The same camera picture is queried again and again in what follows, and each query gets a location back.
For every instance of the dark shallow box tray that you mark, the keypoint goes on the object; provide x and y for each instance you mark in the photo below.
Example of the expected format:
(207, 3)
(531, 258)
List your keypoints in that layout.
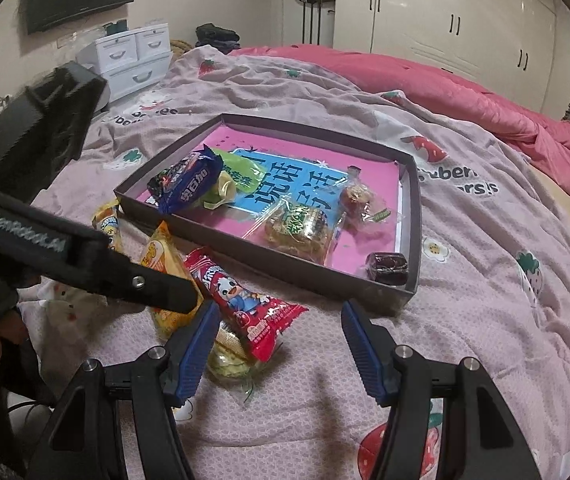
(323, 280)

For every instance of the white drawer cabinet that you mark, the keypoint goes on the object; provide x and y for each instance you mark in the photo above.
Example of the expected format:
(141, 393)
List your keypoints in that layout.
(129, 61)

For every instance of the dark candy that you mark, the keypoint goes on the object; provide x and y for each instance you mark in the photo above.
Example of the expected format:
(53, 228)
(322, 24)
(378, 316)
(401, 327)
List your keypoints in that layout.
(390, 268)

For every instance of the yellow panda snack bar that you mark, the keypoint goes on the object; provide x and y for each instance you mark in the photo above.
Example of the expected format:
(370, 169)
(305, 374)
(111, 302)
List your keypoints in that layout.
(106, 220)

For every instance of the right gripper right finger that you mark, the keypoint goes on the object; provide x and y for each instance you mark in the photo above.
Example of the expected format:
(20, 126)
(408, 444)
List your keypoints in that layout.
(480, 437)

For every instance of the orange cake packet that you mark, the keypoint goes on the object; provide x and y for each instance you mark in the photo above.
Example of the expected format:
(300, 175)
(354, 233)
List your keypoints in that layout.
(160, 255)

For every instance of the red cartoon snack bar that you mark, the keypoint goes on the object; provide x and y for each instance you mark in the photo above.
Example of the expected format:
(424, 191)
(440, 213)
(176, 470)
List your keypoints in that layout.
(260, 318)

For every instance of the pink blue workbook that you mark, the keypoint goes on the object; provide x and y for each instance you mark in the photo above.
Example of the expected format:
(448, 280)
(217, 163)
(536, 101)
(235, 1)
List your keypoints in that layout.
(299, 166)

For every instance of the blue oreo packet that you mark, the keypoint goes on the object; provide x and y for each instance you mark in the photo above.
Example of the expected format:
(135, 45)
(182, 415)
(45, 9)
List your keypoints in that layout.
(184, 182)

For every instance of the small clear cookie packet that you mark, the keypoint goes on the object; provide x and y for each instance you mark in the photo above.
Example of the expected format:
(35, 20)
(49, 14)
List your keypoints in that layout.
(232, 367)

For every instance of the light green snack bag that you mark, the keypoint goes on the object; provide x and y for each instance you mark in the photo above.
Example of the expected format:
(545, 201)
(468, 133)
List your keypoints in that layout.
(230, 179)

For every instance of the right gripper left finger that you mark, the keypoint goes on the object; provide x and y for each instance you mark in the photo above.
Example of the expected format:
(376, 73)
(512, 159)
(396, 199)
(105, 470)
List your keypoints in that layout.
(83, 438)

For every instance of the pink quilt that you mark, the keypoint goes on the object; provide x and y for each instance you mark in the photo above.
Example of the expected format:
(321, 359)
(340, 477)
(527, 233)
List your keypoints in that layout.
(544, 140)

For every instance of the black clothes pile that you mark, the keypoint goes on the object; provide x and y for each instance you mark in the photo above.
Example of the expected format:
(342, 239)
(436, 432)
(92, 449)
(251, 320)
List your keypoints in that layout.
(224, 40)

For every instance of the clear green pastry packet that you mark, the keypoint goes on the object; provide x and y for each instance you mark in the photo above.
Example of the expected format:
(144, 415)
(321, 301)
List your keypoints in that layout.
(298, 230)

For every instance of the red ball candy bag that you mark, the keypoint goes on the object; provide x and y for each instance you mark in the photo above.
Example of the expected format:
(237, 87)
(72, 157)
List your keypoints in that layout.
(364, 210)

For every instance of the cream wardrobe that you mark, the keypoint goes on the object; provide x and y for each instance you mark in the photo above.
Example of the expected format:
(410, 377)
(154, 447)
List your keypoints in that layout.
(506, 46)

